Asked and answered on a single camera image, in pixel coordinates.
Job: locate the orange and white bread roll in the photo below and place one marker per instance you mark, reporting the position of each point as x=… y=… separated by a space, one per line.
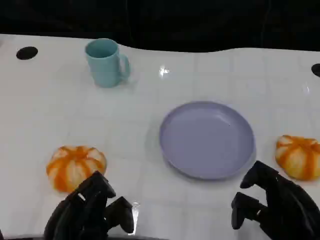
x=300 y=157
x=72 y=165

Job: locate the pale green mug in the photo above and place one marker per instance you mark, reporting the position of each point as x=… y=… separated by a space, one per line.
x=103 y=67

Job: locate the lilac plate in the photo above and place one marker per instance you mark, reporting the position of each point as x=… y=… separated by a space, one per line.
x=207 y=140

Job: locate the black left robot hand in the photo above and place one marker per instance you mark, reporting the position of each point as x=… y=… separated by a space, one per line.
x=82 y=212

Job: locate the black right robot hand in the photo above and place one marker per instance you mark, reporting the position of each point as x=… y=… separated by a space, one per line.
x=287 y=212

